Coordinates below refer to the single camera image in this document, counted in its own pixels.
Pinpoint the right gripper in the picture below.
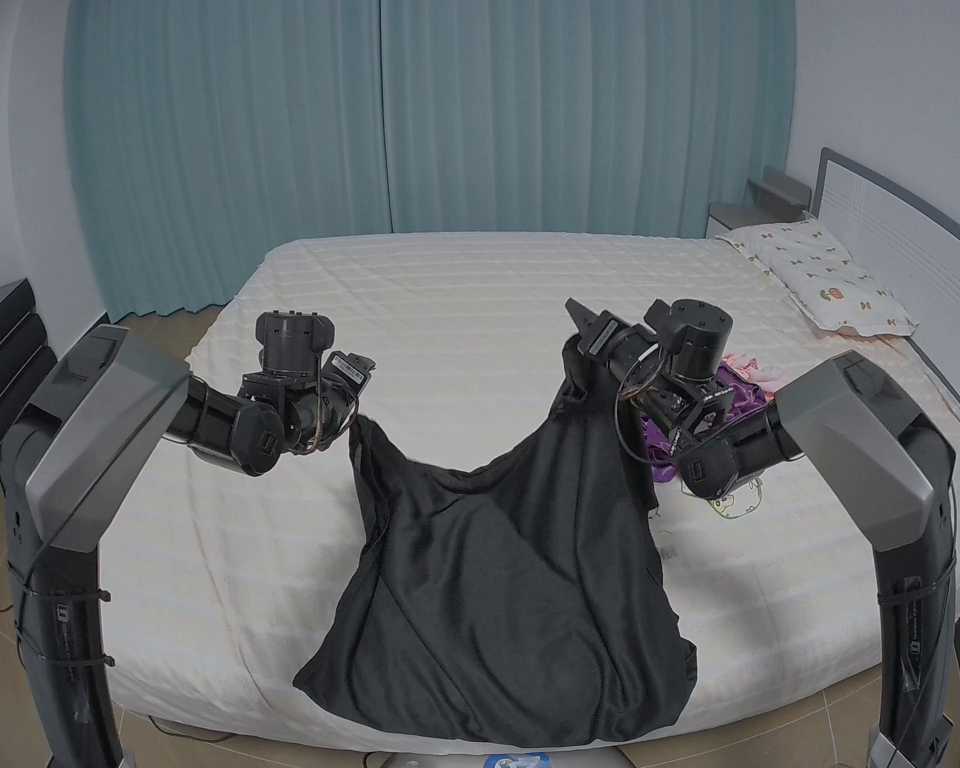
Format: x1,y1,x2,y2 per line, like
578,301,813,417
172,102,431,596
580,313,670,385

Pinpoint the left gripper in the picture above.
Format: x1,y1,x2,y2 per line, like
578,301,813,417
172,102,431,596
296,348,377,445

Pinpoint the black garment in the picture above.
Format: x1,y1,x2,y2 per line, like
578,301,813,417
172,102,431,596
292,330,699,751

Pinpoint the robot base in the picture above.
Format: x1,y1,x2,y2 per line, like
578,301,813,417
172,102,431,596
371,750,627,768

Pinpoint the bed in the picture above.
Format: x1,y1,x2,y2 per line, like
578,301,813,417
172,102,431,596
97,146,960,751

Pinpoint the purple garment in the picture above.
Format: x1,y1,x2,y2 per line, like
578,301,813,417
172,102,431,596
637,363,770,485

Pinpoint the pink garment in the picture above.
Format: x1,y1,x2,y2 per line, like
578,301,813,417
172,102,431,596
723,348,785,391

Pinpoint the white printed garment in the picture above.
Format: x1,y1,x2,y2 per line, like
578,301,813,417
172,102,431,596
678,476,768,523

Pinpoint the white printed pillow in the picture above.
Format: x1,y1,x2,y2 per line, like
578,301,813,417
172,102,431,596
716,219,920,339

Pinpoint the grey bedside table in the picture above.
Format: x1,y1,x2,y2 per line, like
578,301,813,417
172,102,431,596
707,166,813,240

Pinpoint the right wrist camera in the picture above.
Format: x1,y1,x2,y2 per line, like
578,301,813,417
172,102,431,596
646,298,680,342

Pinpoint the black cable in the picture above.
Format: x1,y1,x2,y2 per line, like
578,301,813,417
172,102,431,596
615,381,655,465
146,714,235,745

